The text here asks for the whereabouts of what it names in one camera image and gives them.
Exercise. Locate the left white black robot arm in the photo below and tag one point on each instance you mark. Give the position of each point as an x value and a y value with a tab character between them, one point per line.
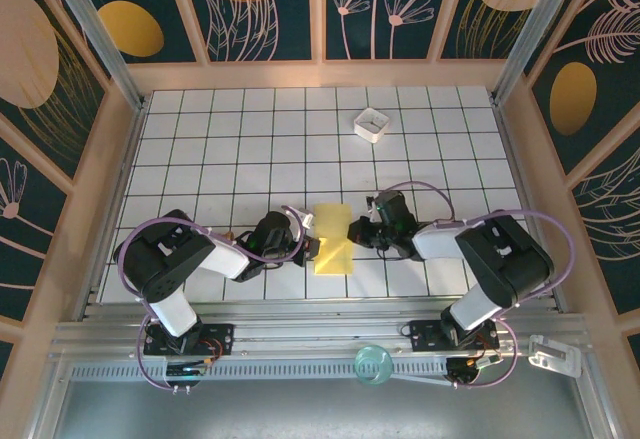
165	269

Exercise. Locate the right black controller board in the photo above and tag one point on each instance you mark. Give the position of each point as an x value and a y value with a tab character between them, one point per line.
467	369

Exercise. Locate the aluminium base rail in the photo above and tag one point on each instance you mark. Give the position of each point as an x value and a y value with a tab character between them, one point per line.
310	331

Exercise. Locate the clear round glass cup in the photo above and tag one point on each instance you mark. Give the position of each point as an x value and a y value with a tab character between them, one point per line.
372	365

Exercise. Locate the black controller board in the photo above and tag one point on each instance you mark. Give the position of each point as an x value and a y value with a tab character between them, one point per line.
187	371
467	369

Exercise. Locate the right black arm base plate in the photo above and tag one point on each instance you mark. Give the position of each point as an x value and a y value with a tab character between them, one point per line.
425	336

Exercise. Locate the grey metal sheet panel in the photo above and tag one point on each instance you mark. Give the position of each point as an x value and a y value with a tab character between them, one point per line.
300	414

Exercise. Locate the yellow cloth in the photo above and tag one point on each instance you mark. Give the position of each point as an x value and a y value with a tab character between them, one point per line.
332	259

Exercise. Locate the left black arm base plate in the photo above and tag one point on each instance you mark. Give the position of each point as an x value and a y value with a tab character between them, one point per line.
220	336

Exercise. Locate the aluminium side rail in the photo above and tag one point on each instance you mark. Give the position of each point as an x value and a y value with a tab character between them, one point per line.
127	159
513	159

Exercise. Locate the white square box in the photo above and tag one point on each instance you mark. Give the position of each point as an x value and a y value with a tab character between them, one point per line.
372	124

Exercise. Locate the aluminium corner post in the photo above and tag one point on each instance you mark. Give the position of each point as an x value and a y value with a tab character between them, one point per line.
535	29
95	29

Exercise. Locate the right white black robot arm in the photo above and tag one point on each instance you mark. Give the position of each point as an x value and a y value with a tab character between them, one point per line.
505	264

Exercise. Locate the left black controller board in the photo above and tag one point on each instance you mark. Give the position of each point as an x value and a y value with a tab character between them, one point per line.
187	371

